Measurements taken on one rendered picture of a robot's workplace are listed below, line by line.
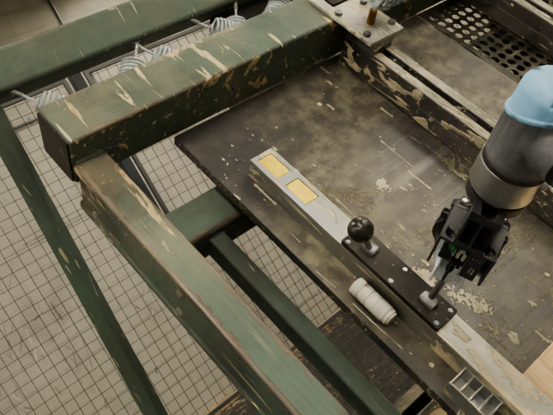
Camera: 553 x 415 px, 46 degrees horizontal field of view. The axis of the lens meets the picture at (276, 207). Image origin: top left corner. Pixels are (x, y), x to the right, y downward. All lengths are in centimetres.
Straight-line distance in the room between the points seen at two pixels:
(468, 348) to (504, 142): 39
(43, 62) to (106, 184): 61
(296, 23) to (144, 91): 36
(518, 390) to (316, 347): 30
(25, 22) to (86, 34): 448
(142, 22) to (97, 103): 63
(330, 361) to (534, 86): 55
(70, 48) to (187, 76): 53
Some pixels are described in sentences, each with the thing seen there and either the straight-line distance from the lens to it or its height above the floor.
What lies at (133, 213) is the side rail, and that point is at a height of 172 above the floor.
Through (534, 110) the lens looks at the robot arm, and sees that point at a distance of 67.
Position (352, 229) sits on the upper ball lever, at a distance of 92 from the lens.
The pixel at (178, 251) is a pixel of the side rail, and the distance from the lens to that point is 99.
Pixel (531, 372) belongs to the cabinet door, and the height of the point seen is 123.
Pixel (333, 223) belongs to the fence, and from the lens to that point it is 106.
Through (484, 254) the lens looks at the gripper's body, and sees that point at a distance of 81.
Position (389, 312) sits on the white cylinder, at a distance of 101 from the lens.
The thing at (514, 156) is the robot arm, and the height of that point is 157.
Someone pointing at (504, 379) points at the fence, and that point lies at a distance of 100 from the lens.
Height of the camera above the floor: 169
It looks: 4 degrees down
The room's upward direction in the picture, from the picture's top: 30 degrees counter-clockwise
